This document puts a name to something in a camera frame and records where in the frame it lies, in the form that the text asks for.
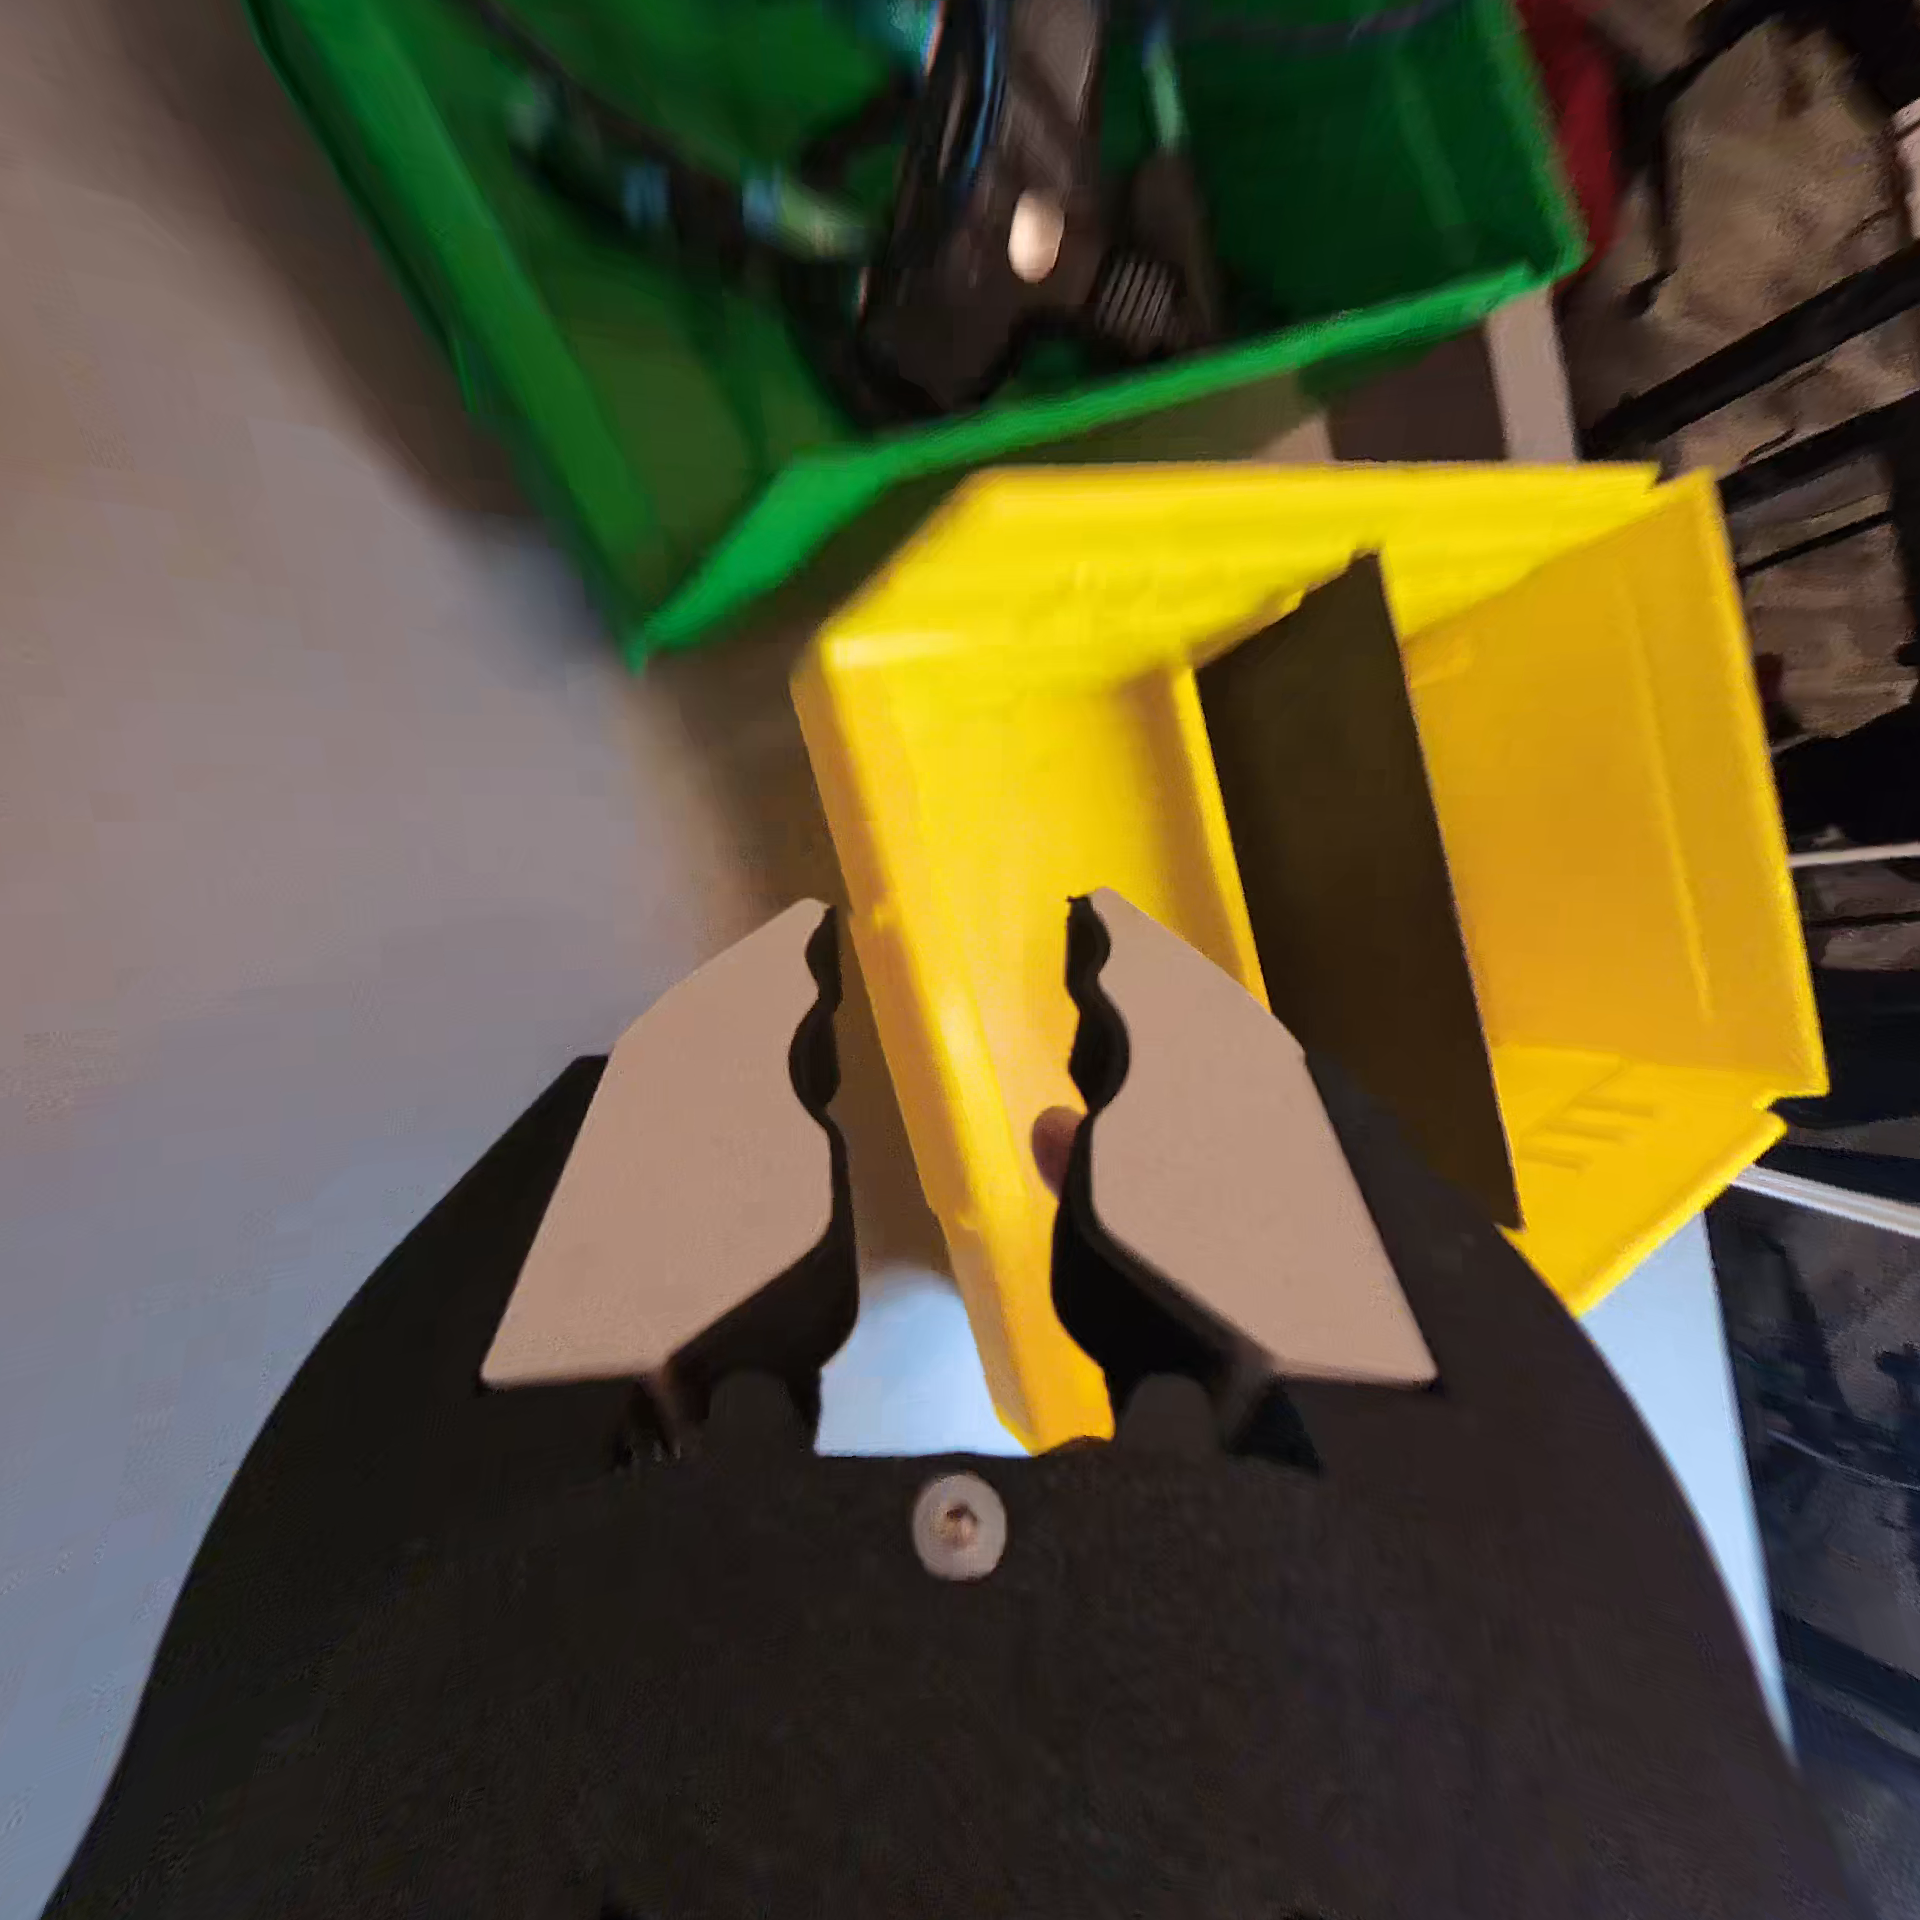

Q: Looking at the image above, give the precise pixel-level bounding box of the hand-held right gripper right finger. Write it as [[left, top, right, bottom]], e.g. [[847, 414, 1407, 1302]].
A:
[[1046, 885, 1442, 1390]]

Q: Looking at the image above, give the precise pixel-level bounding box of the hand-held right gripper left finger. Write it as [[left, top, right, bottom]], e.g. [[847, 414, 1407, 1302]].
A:
[[478, 895, 862, 1390]]

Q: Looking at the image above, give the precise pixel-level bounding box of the yellow plastic bin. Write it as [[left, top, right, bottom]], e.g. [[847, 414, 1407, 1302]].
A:
[[790, 461, 1828, 1457]]

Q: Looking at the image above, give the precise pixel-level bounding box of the green plastic bin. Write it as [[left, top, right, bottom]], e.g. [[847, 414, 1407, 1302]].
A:
[[247, 0, 1588, 671]]

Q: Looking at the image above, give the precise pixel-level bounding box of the black usb hub adapter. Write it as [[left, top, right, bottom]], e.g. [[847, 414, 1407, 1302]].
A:
[[853, 0, 1220, 426]]

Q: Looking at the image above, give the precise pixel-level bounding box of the black braided hdmi cable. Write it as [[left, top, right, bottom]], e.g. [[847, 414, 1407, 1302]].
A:
[[481, 0, 873, 265]]

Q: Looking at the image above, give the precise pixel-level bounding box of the dark bin divider panel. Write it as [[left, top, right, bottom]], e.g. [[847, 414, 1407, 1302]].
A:
[[1195, 551, 1524, 1230]]

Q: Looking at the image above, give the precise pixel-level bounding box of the red fabric bag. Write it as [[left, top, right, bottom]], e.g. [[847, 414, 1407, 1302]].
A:
[[1515, 0, 1630, 265]]

